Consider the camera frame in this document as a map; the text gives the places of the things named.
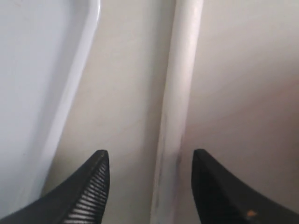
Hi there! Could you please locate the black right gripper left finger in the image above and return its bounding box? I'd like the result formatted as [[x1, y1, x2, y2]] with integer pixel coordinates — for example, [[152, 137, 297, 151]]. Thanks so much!
[[0, 150, 109, 224]]

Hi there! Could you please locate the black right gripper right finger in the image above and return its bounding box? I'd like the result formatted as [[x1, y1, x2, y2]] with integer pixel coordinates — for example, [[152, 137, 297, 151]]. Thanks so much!
[[192, 149, 299, 224]]

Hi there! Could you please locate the wooden drumstick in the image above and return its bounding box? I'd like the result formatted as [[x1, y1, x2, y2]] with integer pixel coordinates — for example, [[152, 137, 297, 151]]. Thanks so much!
[[149, 0, 204, 224]]

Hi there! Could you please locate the white rectangular plastic tray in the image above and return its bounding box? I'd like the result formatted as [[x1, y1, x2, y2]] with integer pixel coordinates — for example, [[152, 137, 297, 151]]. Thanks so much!
[[0, 0, 100, 217]]

